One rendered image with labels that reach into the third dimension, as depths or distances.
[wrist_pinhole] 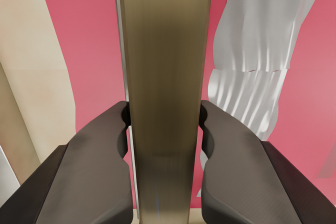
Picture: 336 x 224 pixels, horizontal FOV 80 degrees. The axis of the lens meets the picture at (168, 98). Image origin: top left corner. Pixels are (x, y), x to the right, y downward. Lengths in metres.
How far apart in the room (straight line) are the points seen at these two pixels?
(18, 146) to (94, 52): 0.12
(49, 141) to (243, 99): 0.20
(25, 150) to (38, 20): 0.13
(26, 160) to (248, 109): 0.23
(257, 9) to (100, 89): 0.15
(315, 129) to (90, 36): 0.25
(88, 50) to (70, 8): 0.03
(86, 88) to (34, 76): 0.05
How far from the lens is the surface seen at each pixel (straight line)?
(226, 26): 0.18
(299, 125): 0.26
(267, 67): 0.20
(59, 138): 0.25
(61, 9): 0.19
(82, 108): 0.22
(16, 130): 0.24
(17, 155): 0.25
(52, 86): 0.21
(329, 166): 0.33
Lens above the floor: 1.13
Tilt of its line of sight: 62 degrees down
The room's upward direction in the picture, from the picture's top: 175 degrees clockwise
